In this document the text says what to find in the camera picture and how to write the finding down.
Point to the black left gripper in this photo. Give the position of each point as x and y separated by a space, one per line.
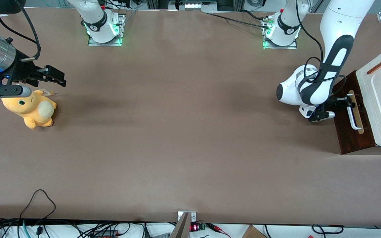
332 103

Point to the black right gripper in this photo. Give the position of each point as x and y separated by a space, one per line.
22 70

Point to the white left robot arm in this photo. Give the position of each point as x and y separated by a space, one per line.
339 19

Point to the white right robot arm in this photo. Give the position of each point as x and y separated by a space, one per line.
101 23

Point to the tan wooden strip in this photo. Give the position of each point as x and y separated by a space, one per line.
359 120

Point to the yellow plush toy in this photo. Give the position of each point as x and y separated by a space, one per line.
33 110

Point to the copper strip on cabinet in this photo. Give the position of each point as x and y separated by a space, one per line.
378 66

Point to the bright white light strip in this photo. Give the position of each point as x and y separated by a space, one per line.
195 5

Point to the brown cardboard piece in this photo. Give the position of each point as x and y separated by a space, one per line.
253 232

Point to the red clip lead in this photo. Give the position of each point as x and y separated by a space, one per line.
218 228

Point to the red digit display module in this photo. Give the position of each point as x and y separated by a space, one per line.
195 227

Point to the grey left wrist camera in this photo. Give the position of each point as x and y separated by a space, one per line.
324 116

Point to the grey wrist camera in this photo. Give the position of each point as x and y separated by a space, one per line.
324 116
20 91

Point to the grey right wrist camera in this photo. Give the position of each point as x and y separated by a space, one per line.
20 91

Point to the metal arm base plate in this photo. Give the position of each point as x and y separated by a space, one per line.
289 47
106 42

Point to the grey metal camera bracket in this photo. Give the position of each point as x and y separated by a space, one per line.
184 224

